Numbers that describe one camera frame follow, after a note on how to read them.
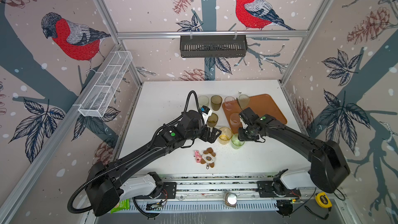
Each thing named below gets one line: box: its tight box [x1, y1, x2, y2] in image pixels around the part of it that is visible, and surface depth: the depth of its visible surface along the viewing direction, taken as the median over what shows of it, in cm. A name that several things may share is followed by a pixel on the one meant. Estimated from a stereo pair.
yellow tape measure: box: [315, 191, 333, 208], surface depth 70 cm
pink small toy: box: [194, 150, 203, 164], surface depth 84 cm
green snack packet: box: [110, 199, 131, 215], surface depth 71 cm
